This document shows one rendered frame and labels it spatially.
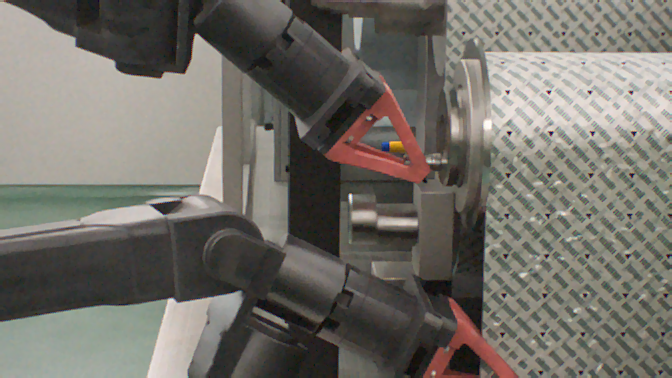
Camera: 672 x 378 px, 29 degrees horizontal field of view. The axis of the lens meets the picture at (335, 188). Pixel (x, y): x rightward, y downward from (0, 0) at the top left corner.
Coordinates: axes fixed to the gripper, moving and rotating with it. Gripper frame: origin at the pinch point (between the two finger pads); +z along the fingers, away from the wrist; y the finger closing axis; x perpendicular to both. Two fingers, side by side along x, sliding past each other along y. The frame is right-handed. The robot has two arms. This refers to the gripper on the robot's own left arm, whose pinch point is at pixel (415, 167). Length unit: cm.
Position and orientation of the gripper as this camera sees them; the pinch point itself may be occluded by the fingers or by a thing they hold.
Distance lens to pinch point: 96.7
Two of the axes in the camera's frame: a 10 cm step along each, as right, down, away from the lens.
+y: 0.9, 2.8, -9.6
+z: 7.5, 6.2, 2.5
